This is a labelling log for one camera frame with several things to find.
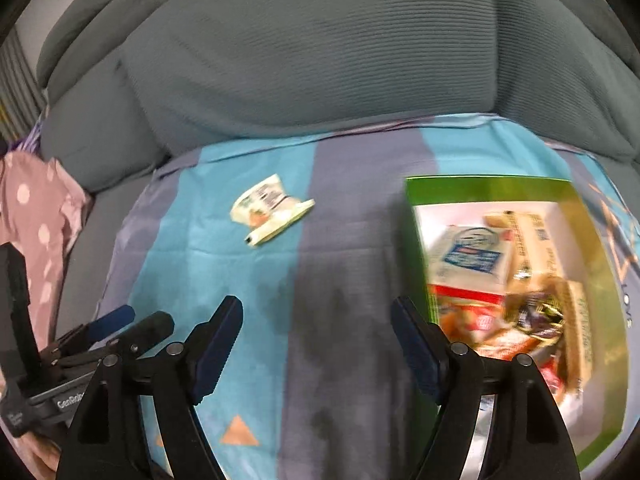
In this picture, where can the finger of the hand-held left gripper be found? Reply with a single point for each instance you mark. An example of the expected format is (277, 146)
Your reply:
(150, 327)
(112, 319)

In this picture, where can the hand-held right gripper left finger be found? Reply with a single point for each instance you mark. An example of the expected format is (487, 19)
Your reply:
(220, 352)

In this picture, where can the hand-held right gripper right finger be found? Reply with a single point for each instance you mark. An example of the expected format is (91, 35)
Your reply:
(417, 355)

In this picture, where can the red cracker snack packet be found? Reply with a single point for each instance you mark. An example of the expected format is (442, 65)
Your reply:
(475, 322)

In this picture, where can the cream blue-print snack packet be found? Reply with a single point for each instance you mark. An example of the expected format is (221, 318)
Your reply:
(472, 260)

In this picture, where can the brown candy packet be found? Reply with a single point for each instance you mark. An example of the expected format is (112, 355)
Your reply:
(537, 312)

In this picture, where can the white green snack packet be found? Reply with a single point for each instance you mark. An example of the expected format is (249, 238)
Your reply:
(260, 205)

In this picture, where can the yellow green cracker packet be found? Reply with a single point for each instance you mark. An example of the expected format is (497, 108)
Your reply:
(530, 230)

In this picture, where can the green cardboard box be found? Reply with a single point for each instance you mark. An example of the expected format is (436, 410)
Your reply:
(595, 240)

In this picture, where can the person's left hand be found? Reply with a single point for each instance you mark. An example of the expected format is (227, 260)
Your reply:
(40, 455)

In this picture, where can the blue grey printed blanket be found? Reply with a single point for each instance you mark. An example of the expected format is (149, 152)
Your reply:
(340, 240)

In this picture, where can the pink polka-dot cloth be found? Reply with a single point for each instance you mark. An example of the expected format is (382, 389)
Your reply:
(35, 200)

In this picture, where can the purple cloth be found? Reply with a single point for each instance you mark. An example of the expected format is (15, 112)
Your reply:
(30, 140)

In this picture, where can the grey striped panel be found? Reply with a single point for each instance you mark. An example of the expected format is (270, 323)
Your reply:
(15, 90)

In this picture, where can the grey-green sofa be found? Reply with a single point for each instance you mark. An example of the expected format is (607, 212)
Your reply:
(310, 50)

